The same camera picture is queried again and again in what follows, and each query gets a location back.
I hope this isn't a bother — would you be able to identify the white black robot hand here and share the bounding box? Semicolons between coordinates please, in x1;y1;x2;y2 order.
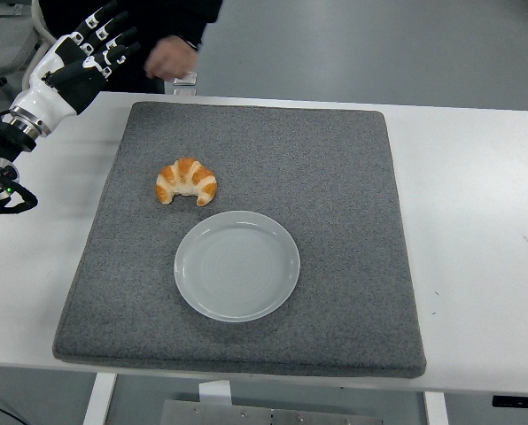
9;0;143;130

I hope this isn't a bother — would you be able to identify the person's hand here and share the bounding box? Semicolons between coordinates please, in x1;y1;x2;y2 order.
144;35;199;81

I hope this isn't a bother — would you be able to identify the golden croissant bread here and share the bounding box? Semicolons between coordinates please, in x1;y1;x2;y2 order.
154;157;218;207

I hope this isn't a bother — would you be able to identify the light grey round plate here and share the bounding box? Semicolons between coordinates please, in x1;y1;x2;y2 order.
173;210;301;323

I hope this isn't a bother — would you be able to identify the grey metal plate with screws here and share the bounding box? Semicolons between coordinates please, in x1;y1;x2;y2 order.
160;399;385;425

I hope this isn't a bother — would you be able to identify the person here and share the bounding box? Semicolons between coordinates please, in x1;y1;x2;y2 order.
37;0;225;95

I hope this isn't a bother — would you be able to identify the grey office chair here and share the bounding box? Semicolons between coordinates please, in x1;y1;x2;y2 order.
0;0;57;99

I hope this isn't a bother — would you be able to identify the grey speckled square mat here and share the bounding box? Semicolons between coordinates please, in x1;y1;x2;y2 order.
51;101;427;380

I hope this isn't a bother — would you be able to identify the white table leg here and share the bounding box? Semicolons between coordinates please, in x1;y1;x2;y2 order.
423;391;449;425
82;374;118;425

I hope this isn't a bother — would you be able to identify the black table control panel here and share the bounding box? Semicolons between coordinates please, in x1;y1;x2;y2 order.
492;395;528;408

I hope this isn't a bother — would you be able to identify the white bracket under table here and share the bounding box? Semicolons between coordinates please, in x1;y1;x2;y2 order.
198;380;233;405

